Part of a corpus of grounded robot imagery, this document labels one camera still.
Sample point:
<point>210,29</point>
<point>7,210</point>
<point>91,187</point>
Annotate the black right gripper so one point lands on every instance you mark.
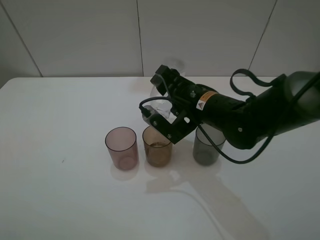
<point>243,123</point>

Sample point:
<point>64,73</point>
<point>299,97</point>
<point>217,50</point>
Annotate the clear plastic water bottle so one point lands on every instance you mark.
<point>163,107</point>

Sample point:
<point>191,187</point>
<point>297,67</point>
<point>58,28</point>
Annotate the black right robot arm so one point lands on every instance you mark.
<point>277,96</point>

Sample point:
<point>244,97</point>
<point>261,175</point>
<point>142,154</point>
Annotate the amber translucent plastic cup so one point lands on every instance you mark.
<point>158,149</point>

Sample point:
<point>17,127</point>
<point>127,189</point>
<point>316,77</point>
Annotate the pink translucent plastic cup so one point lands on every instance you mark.
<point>121,143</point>

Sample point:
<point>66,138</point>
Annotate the grey translucent plastic cup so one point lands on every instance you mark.
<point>203,151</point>

